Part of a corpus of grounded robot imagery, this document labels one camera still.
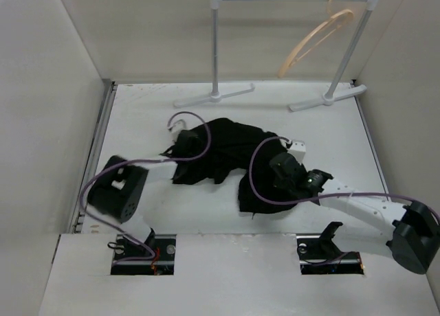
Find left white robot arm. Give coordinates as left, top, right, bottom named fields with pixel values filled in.
left=80, top=128, right=212, bottom=260

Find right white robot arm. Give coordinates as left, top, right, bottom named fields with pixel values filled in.
left=269, top=153, right=439, bottom=275

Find aluminium side rail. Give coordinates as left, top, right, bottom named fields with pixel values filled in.
left=67, top=79, right=117, bottom=234

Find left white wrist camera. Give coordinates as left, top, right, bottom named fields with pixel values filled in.
left=169, top=120, right=187, bottom=139

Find white metal clothes rack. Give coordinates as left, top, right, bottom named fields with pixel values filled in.
left=173, top=0, right=384, bottom=113

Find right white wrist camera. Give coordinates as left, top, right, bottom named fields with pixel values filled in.
left=286, top=139, right=306, bottom=164

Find black trousers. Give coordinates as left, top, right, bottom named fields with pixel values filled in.
left=173, top=117, right=311, bottom=214

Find beige plastic hanger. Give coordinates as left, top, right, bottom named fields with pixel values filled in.
left=277, top=0, right=354, bottom=78

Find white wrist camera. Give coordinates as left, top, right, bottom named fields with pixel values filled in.
left=286, top=139, right=306, bottom=164
left=169, top=120, right=187, bottom=139

